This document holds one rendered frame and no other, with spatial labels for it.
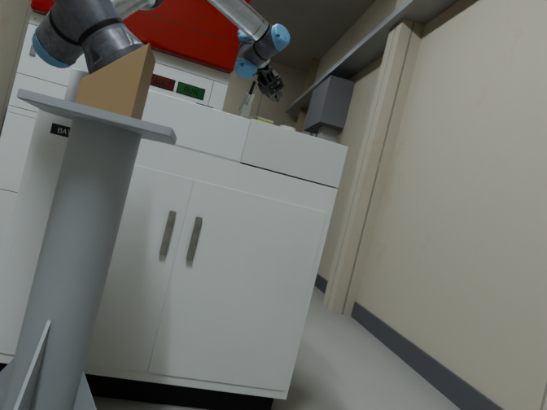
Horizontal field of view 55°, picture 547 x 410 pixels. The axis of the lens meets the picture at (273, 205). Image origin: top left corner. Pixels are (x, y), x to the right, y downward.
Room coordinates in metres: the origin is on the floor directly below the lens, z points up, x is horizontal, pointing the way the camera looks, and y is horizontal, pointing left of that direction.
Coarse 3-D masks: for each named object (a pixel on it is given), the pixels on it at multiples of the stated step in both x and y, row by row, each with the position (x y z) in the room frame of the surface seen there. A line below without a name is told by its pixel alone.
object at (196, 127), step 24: (72, 72) 1.52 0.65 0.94; (72, 96) 1.52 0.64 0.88; (168, 96) 1.60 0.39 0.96; (168, 120) 1.61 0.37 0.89; (192, 120) 1.63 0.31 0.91; (216, 120) 1.65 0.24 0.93; (240, 120) 1.67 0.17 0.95; (192, 144) 1.63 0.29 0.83; (216, 144) 1.65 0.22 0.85; (240, 144) 1.67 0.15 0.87
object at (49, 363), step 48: (48, 96) 1.08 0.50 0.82; (96, 144) 1.18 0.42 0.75; (96, 192) 1.18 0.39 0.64; (48, 240) 1.19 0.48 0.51; (96, 240) 1.20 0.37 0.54; (48, 288) 1.18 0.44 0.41; (96, 288) 1.22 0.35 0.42; (48, 336) 1.18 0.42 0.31; (0, 384) 1.24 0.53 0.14; (48, 384) 1.18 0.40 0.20
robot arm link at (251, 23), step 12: (216, 0) 1.59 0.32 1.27; (228, 0) 1.59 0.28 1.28; (240, 0) 1.62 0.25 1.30; (228, 12) 1.62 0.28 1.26; (240, 12) 1.62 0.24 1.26; (252, 12) 1.64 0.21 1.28; (240, 24) 1.65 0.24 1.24; (252, 24) 1.65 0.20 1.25; (264, 24) 1.67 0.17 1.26; (276, 24) 1.68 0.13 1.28; (252, 36) 1.68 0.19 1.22; (264, 36) 1.68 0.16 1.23; (276, 36) 1.67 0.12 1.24; (288, 36) 1.70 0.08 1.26; (264, 48) 1.71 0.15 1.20; (276, 48) 1.70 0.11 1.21
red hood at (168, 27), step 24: (48, 0) 2.01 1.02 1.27; (168, 0) 2.13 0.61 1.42; (192, 0) 2.16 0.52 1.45; (144, 24) 2.11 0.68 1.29; (168, 24) 2.14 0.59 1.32; (192, 24) 2.17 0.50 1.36; (216, 24) 2.20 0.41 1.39; (168, 48) 2.15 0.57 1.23; (192, 48) 2.17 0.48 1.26; (216, 48) 2.20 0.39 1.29
